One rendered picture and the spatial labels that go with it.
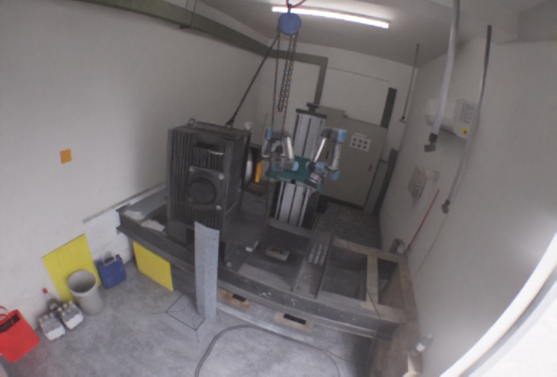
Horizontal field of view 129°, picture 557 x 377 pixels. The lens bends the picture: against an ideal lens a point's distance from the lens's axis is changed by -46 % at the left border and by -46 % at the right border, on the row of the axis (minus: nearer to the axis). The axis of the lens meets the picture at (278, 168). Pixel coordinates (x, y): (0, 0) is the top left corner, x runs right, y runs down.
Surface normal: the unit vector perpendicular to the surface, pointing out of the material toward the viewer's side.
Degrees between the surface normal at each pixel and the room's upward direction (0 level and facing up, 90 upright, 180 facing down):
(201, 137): 90
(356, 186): 90
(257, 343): 0
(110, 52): 90
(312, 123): 90
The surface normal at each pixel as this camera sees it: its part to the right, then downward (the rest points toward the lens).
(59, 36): 0.93, 0.26
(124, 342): 0.18, -0.93
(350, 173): -0.32, 0.26
